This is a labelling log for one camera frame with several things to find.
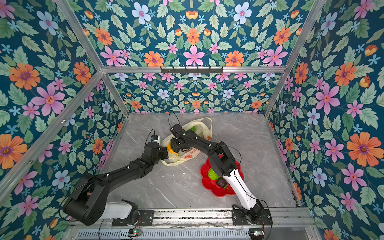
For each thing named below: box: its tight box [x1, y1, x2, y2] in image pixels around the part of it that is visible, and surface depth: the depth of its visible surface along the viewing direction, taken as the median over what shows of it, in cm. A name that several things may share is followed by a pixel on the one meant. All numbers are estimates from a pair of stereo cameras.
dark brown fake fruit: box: [216, 177, 229, 189], surface depth 82 cm
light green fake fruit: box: [208, 168, 220, 181], surface depth 84 cm
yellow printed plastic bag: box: [181, 117, 213, 141], surface depth 101 cm
